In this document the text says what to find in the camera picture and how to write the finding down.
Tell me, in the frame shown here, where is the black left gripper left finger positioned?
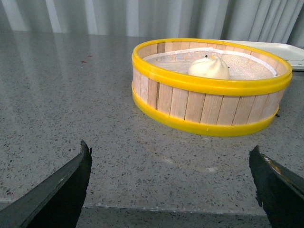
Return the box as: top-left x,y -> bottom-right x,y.
0,141 -> 92,228

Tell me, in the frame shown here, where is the yellow rimmed wooden steamer basket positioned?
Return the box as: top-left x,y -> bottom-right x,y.
132,38 -> 292,137

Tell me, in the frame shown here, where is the white steamed bun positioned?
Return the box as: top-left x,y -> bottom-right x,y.
188,56 -> 229,80

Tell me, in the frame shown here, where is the white steamer liner cloth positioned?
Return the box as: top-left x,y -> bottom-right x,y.
144,47 -> 277,80

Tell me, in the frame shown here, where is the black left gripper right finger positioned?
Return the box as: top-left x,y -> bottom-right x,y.
249,146 -> 304,228

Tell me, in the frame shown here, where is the white bear print tray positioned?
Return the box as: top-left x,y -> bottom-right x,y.
222,40 -> 304,72

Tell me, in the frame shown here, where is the grey pleated curtain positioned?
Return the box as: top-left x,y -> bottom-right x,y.
0,0 -> 304,47

